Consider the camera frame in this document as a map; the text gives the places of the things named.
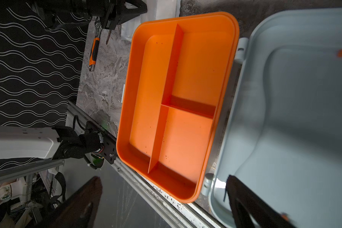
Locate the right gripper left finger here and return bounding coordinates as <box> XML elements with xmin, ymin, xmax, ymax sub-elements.
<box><xmin>37</xmin><ymin>176</ymin><xmax>103</xmax><ymax>228</ymax></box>

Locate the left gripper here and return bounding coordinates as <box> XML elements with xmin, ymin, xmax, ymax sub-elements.
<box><xmin>100</xmin><ymin>0</ymin><xmax>148</xmax><ymax>30</ymax></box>

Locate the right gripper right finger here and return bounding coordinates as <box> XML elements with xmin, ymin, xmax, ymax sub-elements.
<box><xmin>225</xmin><ymin>175</ymin><xmax>294</xmax><ymax>228</ymax></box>

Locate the blue orange first aid box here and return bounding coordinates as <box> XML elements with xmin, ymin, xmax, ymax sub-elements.
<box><xmin>116</xmin><ymin>8</ymin><xmax>342</xmax><ymax>228</ymax></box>

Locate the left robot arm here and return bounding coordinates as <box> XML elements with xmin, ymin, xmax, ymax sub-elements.
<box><xmin>0</xmin><ymin>1</ymin><xmax>147</xmax><ymax>171</ymax></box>

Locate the black yellow screwdriver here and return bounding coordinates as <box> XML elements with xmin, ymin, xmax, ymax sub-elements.
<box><xmin>105</xmin><ymin>29</ymin><xmax>112</xmax><ymax>45</ymax></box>

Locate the orange handled adjustable wrench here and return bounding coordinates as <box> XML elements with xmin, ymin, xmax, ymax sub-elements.
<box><xmin>89</xmin><ymin>18</ymin><xmax>102</xmax><ymax>72</ymax></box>

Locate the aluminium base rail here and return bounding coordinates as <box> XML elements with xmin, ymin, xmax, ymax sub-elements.
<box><xmin>0</xmin><ymin>101</ymin><xmax>226</xmax><ymax>228</ymax></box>

